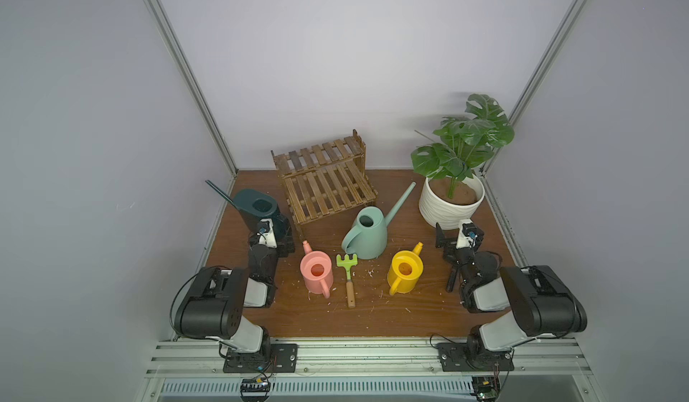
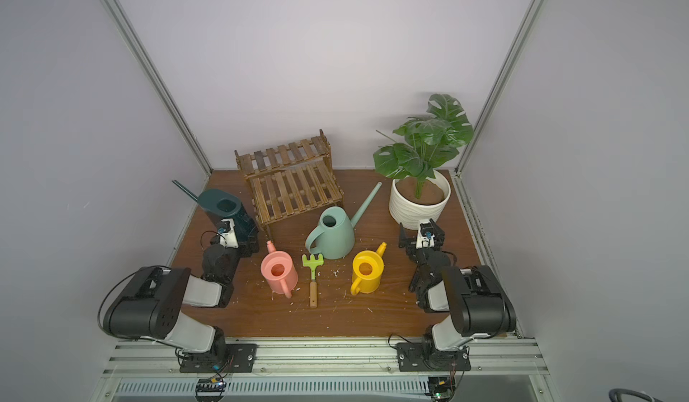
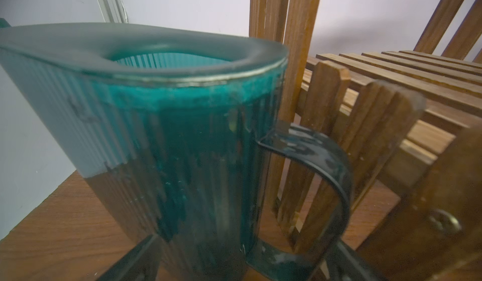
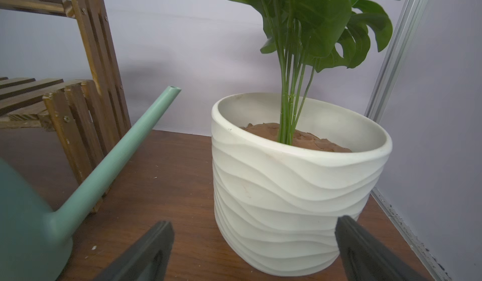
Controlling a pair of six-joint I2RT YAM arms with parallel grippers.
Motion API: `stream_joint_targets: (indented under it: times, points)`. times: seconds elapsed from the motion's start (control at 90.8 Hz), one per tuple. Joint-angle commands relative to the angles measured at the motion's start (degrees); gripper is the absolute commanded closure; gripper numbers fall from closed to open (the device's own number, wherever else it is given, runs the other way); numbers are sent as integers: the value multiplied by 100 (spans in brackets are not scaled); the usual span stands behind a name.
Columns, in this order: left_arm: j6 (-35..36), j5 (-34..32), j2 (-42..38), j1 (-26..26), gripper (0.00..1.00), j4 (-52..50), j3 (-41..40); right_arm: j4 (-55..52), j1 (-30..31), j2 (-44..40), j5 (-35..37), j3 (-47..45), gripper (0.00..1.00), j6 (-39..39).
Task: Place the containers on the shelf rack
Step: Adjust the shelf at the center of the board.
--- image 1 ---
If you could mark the green toy rake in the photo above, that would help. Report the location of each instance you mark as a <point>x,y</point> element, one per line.
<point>347,262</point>

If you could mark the white ribbed plant pot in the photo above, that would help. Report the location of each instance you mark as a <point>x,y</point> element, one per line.
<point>436,210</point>

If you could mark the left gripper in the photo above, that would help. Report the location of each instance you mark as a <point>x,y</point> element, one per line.
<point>283,232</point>

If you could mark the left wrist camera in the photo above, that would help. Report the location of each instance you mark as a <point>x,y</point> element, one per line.
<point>266,233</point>

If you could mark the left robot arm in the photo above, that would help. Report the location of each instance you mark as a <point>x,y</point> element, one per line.
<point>210,304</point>

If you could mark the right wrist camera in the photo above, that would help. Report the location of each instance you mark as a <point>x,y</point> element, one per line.
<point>469,235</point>

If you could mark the wooden slatted shelf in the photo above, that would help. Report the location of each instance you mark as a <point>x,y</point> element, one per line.
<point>325,180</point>

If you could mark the yellow watering can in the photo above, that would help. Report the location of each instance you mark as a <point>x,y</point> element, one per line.
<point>405,270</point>

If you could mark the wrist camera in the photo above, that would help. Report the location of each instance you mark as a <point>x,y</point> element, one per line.
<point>469,235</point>
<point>266,233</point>

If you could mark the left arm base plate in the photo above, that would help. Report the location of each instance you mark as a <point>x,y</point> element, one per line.
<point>278,358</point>

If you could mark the pink watering can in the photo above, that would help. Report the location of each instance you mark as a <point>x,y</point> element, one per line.
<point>316,269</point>

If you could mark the light green watering can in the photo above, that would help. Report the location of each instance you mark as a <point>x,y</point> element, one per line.
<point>368,237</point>

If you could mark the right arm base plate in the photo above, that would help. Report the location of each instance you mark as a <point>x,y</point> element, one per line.
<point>473,359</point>

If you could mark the green monstera plant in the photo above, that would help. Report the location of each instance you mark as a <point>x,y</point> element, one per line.
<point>463,143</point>

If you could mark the aluminium front rail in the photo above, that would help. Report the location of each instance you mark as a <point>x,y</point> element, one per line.
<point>360,356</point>

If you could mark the dark teal watering can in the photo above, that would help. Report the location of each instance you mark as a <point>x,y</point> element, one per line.
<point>252,205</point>

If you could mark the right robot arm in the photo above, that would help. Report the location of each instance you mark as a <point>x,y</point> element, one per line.
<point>536,301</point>

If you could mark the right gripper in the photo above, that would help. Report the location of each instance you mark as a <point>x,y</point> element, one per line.
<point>452,252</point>

